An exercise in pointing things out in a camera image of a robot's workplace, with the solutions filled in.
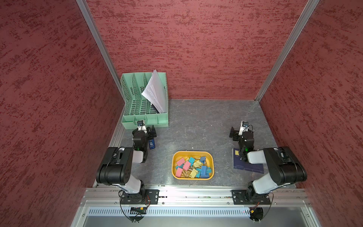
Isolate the yellow plastic storage box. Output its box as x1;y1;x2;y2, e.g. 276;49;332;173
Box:
171;151;215;181

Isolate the blue binder clip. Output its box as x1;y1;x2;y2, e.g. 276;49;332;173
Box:
199;157;206;164
199;166;210;179

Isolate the pink binder clip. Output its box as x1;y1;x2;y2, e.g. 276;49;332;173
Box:
175;167;183;178
176;158;185;166
183;161;191;171

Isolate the pale yellow binder clip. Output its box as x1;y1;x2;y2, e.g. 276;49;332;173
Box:
193;160;203;168

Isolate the pink binder clip top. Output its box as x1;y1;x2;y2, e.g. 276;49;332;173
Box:
183;161;191;171

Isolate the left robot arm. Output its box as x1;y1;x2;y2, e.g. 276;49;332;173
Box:
95;126;157;205

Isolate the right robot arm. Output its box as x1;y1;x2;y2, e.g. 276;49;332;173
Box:
229;122;307;205

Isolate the blue black stapler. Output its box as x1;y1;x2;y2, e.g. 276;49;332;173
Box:
148;138;156;149

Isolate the green file organizer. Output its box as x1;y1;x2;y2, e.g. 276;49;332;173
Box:
120;72;169;130

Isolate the dark blue notebook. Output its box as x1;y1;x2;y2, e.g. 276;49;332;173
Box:
233;148;264;174

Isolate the white paper stack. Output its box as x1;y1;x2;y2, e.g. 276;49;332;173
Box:
142;70;168;114

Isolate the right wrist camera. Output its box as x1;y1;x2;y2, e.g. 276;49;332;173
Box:
240;121;249;131

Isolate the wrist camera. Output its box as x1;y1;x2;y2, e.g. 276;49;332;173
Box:
240;121;249;131
137;120;146;130

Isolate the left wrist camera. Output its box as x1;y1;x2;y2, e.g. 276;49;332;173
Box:
137;120;146;130

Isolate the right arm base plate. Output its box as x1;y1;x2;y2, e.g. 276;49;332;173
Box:
231;190;271;205

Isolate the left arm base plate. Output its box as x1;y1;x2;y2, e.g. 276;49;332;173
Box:
119;189;160;205

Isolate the aluminium front rail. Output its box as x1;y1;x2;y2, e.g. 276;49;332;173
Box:
80;185;313;208

